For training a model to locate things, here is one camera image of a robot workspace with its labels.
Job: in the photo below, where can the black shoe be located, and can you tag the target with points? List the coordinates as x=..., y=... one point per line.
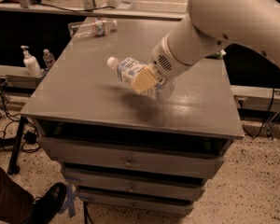
x=46, y=208

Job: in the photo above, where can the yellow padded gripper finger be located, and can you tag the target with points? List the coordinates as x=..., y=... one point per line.
x=147, y=78

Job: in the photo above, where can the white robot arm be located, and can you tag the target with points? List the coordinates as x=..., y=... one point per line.
x=208, y=27

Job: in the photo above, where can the green snack bag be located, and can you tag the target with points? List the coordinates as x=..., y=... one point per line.
x=217, y=55

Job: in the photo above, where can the clear water bottle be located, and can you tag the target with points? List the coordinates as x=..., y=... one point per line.
x=95, y=28

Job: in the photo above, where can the black stand leg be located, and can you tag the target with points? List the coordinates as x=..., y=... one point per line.
x=13, y=167

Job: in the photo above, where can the metal frame rail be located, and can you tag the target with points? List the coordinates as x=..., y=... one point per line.
x=95, y=12

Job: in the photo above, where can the middle grey drawer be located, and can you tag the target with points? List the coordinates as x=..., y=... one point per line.
x=131, y=184

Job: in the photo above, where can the bottom grey drawer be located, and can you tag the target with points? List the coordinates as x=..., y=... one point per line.
x=163, y=205

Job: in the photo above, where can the blue label plastic bottle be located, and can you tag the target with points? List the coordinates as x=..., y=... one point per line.
x=129, y=68

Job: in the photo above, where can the brown trouser leg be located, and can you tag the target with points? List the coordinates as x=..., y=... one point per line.
x=16, y=204

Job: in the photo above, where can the top grey drawer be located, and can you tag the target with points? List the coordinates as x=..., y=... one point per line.
x=130, y=158

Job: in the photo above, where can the white pump dispenser bottle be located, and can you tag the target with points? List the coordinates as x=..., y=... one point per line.
x=30, y=62

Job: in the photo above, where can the small clear bottle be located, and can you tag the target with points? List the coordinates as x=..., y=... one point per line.
x=48, y=58

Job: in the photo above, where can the grey drawer cabinet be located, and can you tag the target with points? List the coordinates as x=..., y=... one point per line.
x=82, y=99

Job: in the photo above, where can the grey drawer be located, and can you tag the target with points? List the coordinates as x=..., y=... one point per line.
x=130, y=158
x=131, y=184
x=163, y=205

